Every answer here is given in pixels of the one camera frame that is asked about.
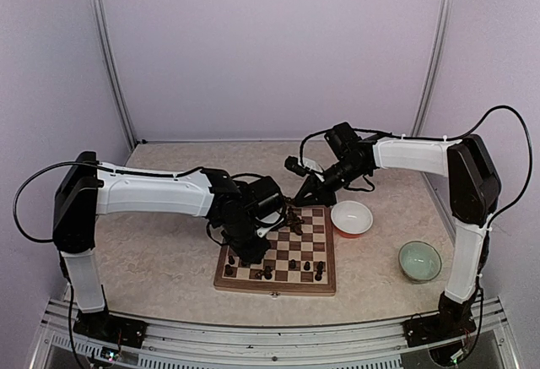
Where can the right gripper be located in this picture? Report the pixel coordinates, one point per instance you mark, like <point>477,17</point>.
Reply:
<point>323,196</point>

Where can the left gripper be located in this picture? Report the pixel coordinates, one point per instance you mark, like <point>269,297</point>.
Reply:
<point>251,254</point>

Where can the dark rook corner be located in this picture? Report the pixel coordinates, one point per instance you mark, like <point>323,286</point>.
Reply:
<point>318,275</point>

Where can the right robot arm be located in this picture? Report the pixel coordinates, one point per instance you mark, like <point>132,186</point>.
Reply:
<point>474,185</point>

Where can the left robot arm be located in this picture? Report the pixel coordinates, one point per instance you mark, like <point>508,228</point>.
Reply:
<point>244,211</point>

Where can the wooden chess board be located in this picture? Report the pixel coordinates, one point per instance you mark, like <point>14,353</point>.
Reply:
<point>316,244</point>

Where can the dark pawn front centre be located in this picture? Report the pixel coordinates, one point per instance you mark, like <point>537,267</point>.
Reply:
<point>267,273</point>

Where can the white and orange bowl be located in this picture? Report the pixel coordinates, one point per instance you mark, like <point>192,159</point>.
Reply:
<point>351,219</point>

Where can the green glass bowl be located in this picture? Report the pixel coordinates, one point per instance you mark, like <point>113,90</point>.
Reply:
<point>419,261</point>

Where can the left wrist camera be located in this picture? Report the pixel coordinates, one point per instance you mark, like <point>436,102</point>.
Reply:
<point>269,222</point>

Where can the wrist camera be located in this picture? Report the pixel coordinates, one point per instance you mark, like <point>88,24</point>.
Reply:
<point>269,222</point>
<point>302,167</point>

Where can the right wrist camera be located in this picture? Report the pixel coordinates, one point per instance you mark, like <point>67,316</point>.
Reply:
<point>302,167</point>

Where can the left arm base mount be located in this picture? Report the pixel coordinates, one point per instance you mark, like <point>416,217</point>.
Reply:
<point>103,326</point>

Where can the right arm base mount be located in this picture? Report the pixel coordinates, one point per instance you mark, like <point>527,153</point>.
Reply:
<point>452,319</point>

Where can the aluminium front rail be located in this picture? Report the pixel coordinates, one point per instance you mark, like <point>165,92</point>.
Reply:
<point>177,344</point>

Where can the right aluminium post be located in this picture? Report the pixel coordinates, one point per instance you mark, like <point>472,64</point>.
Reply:
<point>433,66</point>

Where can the aluminium post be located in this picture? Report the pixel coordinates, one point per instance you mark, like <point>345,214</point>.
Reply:
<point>127,127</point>
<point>433,66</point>

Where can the left aluminium post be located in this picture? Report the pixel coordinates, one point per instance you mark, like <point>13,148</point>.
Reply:
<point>127,127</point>

